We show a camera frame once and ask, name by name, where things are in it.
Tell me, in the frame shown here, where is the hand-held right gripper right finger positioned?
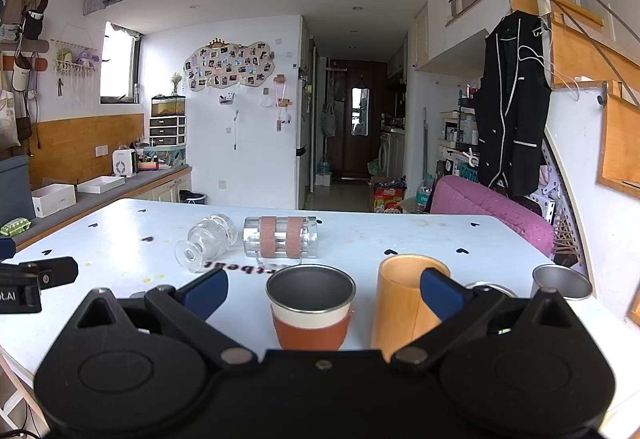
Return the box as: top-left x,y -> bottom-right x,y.
390,268 -> 578,366

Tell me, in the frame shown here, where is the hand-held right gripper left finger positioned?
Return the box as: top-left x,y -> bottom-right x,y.
75,267 -> 257,366

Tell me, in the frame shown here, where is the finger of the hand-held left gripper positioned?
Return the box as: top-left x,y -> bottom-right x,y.
0,257 -> 79,291

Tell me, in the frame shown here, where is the yellow wooden cup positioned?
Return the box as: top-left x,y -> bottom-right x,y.
370,254 -> 451,363

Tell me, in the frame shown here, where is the plain steel cup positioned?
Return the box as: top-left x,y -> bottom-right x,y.
530,263 -> 594,303
464,282 -> 519,300

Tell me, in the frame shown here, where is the steel cup with brown sleeve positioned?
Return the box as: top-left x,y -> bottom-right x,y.
265,264 -> 357,352

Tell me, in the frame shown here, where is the clear glass goblet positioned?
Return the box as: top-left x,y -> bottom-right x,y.
174,213 -> 237,274

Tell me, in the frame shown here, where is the white cardboard box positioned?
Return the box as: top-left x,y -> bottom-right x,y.
31,183 -> 77,218

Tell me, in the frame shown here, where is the dark blue storage box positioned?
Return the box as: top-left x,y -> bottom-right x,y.
0,154 -> 36,231

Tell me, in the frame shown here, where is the glass mug with pink bands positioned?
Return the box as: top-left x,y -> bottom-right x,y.
243,215 -> 320,270

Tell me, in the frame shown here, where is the flat white tray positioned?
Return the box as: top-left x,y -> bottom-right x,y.
76,175 -> 126,195

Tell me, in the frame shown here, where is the pink upholstered chair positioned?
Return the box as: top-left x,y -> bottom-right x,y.
429,175 -> 555,258

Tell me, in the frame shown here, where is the red snack package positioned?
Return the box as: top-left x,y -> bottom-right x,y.
372,186 -> 404,213

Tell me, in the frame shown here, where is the small white appliance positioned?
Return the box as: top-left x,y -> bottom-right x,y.
112,148 -> 137,178

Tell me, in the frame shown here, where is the washing machine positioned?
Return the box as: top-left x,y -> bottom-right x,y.
382,128 -> 406,180

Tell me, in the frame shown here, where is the beige tote bag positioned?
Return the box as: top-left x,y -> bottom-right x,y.
0,89 -> 22,148

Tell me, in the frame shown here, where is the white plastic drawer unit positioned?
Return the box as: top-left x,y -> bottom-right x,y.
148,115 -> 187,148

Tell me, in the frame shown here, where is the dark wooden door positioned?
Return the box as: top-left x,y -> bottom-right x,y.
342,61 -> 389,180

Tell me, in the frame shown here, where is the glass fish tank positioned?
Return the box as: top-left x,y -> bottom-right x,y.
151,94 -> 187,118

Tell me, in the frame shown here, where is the black jacket with white trim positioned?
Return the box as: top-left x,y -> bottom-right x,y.
474,10 -> 552,198

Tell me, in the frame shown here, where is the hanging door mirror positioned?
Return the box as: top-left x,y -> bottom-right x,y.
351,87 -> 370,136

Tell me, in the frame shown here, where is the window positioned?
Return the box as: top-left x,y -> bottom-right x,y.
99,21 -> 144,105

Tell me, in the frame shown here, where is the cloud-shaped photo board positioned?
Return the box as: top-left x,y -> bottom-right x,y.
183,38 -> 276,93

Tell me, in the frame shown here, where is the wooden staircase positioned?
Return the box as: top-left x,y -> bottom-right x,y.
505,0 -> 640,200

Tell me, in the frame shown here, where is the wall hook rack with toys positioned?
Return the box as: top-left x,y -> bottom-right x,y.
52,38 -> 103,97

